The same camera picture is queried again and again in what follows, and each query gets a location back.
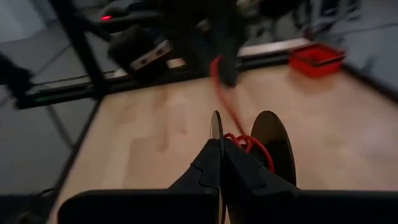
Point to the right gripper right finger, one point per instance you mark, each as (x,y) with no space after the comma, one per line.
(295,208)

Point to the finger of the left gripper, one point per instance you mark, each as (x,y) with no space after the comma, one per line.
(230,68)

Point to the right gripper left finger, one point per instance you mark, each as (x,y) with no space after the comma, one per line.
(140,208)

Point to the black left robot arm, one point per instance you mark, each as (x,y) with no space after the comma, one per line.
(136,53)

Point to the red plastic bin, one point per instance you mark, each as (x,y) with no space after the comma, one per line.
(317,67)

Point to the black aluminium table frame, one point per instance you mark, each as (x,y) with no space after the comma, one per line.
(81,56)

